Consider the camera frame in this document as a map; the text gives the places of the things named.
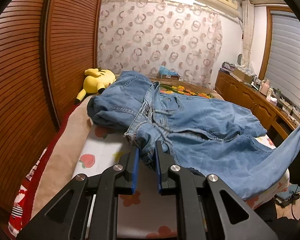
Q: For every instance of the grey window roller shutter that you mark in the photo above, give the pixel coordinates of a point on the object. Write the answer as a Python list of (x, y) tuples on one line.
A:
[(283, 67)]

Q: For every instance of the yellow Pikachu plush toy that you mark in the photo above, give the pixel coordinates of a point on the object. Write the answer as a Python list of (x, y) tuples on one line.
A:
[(96, 81)]

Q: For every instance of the beige bed cover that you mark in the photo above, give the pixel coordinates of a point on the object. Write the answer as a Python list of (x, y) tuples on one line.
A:
[(62, 162)]

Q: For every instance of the wooden sideboard cabinet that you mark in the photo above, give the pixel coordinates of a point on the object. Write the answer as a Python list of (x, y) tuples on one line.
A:
[(274, 120)]

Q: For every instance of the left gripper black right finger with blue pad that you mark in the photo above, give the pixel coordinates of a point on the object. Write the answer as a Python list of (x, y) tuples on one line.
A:
[(206, 207)]

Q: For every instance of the blue denim jeans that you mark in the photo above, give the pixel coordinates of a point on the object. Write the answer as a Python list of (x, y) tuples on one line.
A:
[(207, 135)]

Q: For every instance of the cardboard box on sideboard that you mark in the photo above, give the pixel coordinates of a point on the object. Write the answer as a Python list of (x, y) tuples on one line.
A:
[(243, 75)]

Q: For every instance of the white floral bed sheet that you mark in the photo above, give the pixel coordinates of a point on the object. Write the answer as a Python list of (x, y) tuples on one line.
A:
[(145, 214)]

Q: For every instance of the pink thermos bottle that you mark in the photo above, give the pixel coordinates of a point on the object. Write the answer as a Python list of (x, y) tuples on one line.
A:
[(264, 87)]

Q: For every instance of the brown floral blanket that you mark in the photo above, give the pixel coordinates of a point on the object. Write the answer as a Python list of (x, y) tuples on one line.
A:
[(169, 86)]

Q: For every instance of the patterned lace curtain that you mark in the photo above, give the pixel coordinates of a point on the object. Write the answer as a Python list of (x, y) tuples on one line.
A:
[(145, 35)]

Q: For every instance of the white wall air conditioner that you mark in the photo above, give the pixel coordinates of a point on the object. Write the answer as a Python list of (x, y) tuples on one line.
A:
[(229, 7)]

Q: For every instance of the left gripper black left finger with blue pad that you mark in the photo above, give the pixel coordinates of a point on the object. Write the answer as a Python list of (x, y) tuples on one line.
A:
[(86, 208)]

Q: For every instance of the cardboard box with blue bag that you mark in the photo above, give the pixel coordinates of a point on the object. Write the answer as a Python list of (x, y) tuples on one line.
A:
[(165, 73)]

